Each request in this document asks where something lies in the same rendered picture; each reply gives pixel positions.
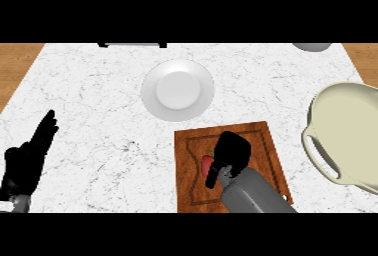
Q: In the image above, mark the red bell pepper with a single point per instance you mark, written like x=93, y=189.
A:
x=207, y=166

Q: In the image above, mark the white round plate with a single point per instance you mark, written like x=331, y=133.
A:
x=177, y=90

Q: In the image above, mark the grey round bowl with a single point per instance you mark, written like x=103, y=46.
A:
x=311, y=46

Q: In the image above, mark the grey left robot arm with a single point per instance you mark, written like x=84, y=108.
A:
x=19, y=204

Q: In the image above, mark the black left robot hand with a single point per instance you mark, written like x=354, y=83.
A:
x=29, y=156

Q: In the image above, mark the brown wooden cutting board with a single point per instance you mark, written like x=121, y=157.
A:
x=192, y=166

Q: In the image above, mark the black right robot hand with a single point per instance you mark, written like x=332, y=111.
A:
x=233, y=150

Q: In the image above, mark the black and white appliance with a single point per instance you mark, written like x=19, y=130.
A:
x=131, y=44

